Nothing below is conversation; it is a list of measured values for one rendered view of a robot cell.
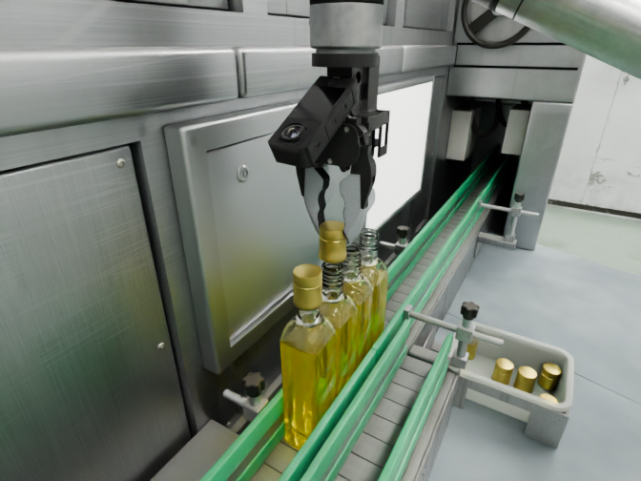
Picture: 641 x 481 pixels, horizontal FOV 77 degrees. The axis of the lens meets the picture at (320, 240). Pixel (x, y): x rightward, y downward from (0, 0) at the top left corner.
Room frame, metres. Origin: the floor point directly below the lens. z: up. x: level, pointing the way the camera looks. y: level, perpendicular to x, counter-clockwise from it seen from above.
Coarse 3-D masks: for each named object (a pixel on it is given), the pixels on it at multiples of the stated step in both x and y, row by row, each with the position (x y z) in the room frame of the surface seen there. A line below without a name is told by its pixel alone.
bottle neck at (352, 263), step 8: (352, 248) 0.51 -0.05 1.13; (360, 248) 0.49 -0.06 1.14; (352, 256) 0.49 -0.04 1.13; (360, 256) 0.49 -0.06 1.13; (344, 264) 0.49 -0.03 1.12; (352, 264) 0.49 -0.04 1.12; (360, 264) 0.49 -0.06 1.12; (344, 272) 0.49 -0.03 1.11; (352, 272) 0.49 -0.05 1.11; (360, 272) 0.49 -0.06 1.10; (352, 280) 0.49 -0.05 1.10
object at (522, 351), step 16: (496, 336) 0.69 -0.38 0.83; (512, 336) 0.67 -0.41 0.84; (480, 352) 0.69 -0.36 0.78; (496, 352) 0.68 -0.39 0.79; (512, 352) 0.67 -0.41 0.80; (528, 352) 0.65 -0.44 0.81; (544, 352) 0.64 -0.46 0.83; (560, 352) 0.63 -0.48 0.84; (480, 368) 0.65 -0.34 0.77; (496, 384) 0.54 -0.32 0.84; (512, 384) 0.61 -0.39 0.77; (560, 384) 0.57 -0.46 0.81; (528, 400) 0.51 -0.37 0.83; (544, 400) 0.50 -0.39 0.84; (560, 400) 0.53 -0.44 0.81
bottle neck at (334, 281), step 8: (328, 264) 0.46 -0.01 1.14; (336, 264) 0.46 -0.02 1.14; (328, 272) 0.44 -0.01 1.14; (336, 272) 0.44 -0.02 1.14; (328, 280) 0.44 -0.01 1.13; (336, 280) 0.44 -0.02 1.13; (328, 288) 0.44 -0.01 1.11; (336, 288) 0.44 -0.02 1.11; (328, 296) 0.44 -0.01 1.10; (336, 296) 0.44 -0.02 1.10
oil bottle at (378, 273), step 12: (372, 264) 0.54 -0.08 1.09; (384, 264) 0.55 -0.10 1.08; (372, 276) 0.52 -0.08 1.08; (384, 276) 0.54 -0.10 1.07; (384, 288) 0.55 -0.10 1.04; (384, 300) 0.55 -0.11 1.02; (372, 312) 0.52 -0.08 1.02; (384, 312) 0.55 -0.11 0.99; (372, 324) 0.52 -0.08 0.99; (372, 336) 0.52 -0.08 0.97
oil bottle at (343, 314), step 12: (324, 300) 0.44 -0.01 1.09; (348, 300) 0.45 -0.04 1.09; (324, 312) 0.43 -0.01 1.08; (336, 312) 0.42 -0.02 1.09; (348, 312) 0.43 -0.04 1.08; (336, 324) 0.42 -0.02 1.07; (348, 324) 0.43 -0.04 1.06; (348, 336) 0.43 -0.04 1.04; (348, 348) 0.43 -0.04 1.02; (336, 360) 0.41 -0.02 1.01; (348, 360) 0.44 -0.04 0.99; (336, 372) 0.41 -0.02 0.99; (348, 372) 0.44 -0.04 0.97; (336, 384) 0.41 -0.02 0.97; (336, 396) 0.41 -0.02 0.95
